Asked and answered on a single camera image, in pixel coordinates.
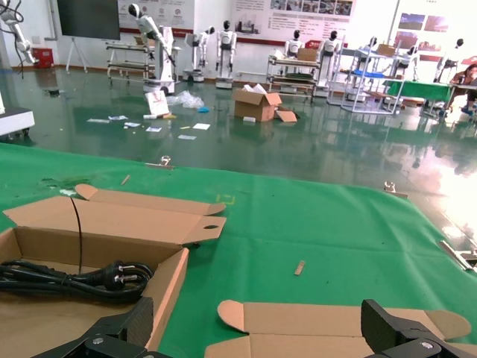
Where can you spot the white tripod monitor stand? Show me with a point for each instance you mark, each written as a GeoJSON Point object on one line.
{"type": "Point", "coordinates": [76, 52]}

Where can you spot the black monitor screen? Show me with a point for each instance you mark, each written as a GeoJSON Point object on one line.
{"type": "Point", "coordinates": [87, 18]}

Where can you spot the leaning white humanoid robot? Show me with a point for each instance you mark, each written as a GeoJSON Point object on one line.
{"type": "Point", "coordinates": [162, 56]}

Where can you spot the small cardboard box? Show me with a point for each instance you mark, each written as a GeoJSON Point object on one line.
{"type": "Point", "coordinates": [386, 50]}

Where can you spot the metal binder clip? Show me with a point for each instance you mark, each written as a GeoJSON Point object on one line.
{"type": "Point", "coordinates": [390, 185]}
{"type": "Point", "coordinates": [164, 162]}

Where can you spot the clear plastic bag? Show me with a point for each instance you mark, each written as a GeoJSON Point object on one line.
{"type": "Point", "coordinates": [186, 100]}
{"type": "Point", "coordinates": [67, 182]}

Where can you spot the large open cardboard box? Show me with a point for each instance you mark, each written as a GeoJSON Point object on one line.
{"type": "Point", "coordinates": [253, 108]}

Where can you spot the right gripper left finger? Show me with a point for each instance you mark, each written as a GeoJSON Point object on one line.
{"type": "Point", "coordinates": [138, 320]}

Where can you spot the white square sheet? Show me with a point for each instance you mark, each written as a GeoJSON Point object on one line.
{"type": "Point", "coordinates": [201, 126]}

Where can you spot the small yellow packet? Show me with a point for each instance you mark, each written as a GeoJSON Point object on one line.
{"type": "Point", "coordinates": [169, 116]}

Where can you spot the blue plastic bin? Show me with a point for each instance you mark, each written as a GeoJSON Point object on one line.
{"type": "Point", "coordinates": [367, 73]}

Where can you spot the closed cardboard box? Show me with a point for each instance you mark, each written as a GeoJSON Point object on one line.
{"type": "Point", "coordinates": [306, 54]}

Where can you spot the green table cloth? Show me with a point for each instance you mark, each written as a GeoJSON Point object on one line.
{"type": "Point", "coordinates": [335, 231]}

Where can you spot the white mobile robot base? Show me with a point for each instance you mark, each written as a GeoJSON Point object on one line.
{"type": "Point", "coordinates": [15, 121]}

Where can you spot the white bag with red logo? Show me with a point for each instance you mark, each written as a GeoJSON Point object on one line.
{"type": "Point", "coordinates": [157, 103]}

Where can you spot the white leaflet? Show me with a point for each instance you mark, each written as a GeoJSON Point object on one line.
{"type": "Point", "coordinates": [153, 129]}
{"type": "Point", "coordinates": [132, 125]}
{"type": "Point", "coordinates": [187, 137]}
{"type": "Point", "coordinates": [98, 121]}
{"type": "Point", "coordinates": [117, 118]}

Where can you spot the cardboard box with holed flap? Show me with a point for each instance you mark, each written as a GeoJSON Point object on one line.
{"type": "Point", "coordinates": [119, 223]}

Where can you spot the white industrial robot arm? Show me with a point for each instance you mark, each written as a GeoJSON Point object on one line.
{"type": "Point", "coordinates": [20, 37]}

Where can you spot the white pipe frame cart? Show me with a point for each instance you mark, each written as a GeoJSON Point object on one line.
{"type": "Point", "coordinates": [126, 67]}
{"type": "Point", "coordinates": [292, 78]}

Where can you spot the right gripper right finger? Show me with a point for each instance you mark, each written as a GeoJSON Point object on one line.
{"type": "Point", "coordinates": [380, 324]}

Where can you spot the red cabinet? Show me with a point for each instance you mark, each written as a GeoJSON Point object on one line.
{"type": "Point", "coordinates": [43, 57]}

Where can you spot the green covered table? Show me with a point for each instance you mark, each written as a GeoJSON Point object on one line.
{"type": "Point", "coordinates": [421, 89]}

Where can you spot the white foam block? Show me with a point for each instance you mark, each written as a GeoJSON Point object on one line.
{"type": "Point", "coordinates": [249, 119]}

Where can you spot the blue cloth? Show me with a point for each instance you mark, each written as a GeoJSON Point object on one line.
{"type": "Point", "coordinates": [203, 110]}

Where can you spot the seated person in brown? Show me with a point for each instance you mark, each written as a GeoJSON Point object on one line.
{"type": "Point", "coordinates": [469, 78]}

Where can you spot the white shelf rack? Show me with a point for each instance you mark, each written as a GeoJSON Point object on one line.
{"type": "Point", "coordinates": [367, 93]}

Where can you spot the thin wooden stick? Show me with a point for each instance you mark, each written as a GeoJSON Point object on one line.
{"type": "Point", "coordinates": [125, 179]}

